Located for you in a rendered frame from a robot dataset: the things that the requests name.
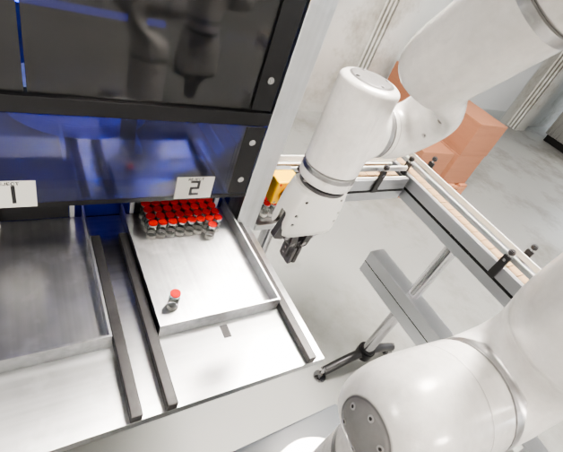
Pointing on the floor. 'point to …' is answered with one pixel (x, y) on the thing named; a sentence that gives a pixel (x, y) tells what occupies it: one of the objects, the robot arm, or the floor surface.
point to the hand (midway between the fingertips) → (290, 249)
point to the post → (285, 107)
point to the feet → (351, 359)
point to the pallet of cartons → (459, 142)
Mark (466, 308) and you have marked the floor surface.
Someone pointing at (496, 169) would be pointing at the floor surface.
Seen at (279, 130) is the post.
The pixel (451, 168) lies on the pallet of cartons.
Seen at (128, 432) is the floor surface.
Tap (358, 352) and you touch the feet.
